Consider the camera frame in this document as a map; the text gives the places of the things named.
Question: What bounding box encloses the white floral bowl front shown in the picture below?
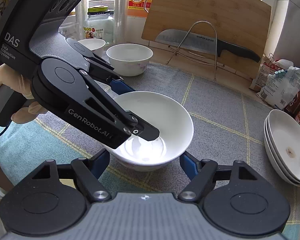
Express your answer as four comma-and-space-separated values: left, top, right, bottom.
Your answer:
106, 91, 194, 172

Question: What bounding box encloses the white floral bowl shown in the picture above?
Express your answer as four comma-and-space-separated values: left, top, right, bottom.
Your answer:
106, 91, 194, 172
79, 38, 106, 57

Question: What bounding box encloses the left gloved hand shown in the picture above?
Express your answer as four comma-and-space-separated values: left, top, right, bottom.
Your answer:
0, 64, 48, 124

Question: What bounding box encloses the white floral bowl left back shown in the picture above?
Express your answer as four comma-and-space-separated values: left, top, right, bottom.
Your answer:
79, 38, 106, 57

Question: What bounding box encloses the clear plastic cup stack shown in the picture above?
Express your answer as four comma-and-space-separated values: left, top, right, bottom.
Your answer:
113, 0, 128, 44

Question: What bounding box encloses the glass jar green lid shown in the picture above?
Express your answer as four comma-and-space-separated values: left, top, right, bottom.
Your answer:
83, 5, 114, 44

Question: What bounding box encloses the grey checked dish mat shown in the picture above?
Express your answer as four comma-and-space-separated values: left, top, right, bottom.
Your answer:
0, 63, 300, 239

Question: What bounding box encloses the white plastic food bag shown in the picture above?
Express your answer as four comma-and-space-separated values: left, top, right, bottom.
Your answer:
257, 66, 300, 110

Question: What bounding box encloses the orange snack package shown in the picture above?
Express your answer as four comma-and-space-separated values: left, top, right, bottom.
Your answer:
249, 55, 294, 92

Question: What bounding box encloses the bamboo cutting board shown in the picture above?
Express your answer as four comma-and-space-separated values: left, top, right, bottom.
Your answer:
141, 0, 272, 79

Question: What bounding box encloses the metal wire rack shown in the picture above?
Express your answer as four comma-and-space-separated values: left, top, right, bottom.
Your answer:
155, 20, 218, 81

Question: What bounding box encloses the kitchen knife black handle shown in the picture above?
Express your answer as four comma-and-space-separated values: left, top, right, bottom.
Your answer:
155, 29, 261, 62

